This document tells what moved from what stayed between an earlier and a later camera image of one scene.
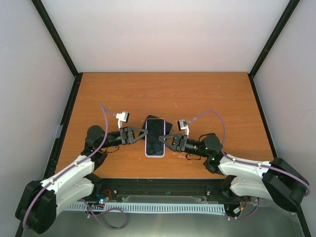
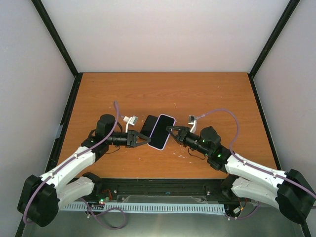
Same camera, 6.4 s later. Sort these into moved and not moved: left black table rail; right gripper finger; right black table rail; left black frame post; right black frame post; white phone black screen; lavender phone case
Moved: right gripper finger; white phone black screen; lavender phone case
Not moved: right black table rail; left black frame post; left black table rail; right black frame post
